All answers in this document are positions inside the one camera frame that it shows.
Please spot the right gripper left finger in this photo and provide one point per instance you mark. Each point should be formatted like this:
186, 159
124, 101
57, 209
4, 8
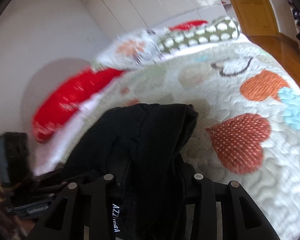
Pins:
76, 207

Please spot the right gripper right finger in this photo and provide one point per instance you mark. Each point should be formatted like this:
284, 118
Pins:
240, 215

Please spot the black pants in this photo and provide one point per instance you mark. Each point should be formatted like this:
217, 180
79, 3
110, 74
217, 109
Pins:
140, 145

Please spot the white blanket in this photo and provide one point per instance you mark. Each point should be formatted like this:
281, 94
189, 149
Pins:
49, 154

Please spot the patchwork quilt bedspread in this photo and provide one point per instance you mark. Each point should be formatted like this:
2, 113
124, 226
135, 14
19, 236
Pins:
248, 126

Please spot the red happy pillow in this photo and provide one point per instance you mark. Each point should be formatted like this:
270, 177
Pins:
64, 102

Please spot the white floral pillow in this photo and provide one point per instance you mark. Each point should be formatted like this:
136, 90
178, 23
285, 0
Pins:
132, 50

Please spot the green white patterned bolster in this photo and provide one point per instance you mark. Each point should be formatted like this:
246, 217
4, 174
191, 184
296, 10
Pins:
222, 29

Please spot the white wardrobe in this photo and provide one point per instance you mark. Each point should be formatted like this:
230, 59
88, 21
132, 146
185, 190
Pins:
117, 17

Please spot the wooden door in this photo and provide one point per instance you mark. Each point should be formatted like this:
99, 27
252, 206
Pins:
256, 17

